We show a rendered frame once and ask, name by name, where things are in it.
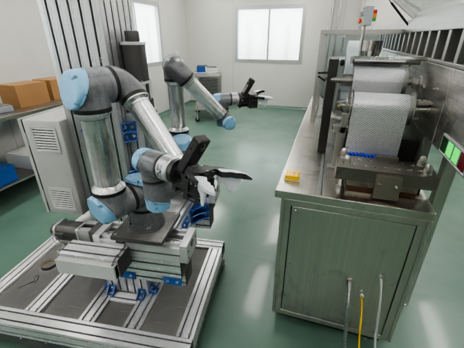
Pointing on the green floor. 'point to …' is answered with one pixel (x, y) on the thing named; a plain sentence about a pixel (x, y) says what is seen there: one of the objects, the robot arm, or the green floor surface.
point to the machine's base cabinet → (345, 265)
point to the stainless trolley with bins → (206, 76)
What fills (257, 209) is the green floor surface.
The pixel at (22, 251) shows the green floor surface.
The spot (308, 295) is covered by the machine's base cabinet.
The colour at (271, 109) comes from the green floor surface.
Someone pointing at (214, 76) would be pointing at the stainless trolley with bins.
